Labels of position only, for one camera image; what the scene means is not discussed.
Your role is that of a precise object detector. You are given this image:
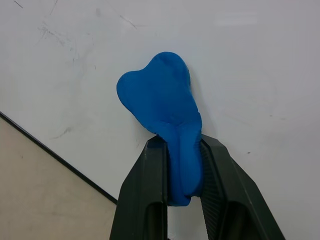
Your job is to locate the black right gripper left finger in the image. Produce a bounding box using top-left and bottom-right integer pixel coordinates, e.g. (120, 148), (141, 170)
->
(109, 134), (171, 240)

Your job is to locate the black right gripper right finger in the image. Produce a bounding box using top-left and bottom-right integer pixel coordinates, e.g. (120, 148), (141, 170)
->
(194, 133), (286, 240)

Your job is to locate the white whiteboard with black frame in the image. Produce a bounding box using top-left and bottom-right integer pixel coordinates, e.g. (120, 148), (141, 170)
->
(0, 0), (320, 240)

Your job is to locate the blue soft eraser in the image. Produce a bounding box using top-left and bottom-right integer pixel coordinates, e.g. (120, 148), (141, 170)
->
(116, 51), (203, 207)

